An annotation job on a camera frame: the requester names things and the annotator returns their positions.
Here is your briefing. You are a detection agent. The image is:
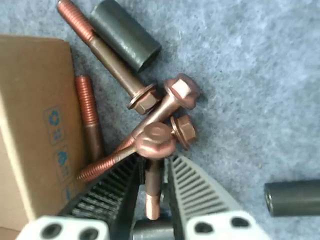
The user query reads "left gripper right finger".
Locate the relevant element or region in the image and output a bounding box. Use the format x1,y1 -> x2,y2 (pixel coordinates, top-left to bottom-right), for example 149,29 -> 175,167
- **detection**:
163,153 -> 272,240

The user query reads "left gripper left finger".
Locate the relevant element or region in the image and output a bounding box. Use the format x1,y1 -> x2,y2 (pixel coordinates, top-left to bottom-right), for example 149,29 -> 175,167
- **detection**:
14,152 -> 147,240

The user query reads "copper flange bolt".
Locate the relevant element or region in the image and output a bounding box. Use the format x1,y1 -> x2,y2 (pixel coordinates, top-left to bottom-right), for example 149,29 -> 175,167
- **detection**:
56,0 -> 162,116
74,75 -> 106,163
113,73 -> 201,154
76,114 -> 200,183
134,121 -> 177,221

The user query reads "dark metal sleeve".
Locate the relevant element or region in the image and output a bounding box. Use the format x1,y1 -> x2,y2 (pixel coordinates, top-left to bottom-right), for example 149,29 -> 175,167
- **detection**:
132,219 -> 176,240
89,0 -> 162,74
264,179 -> 320,218

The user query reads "cardboard box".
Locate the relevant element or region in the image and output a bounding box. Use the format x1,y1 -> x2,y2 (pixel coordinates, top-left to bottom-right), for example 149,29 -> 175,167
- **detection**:
0,34 -> 88,240

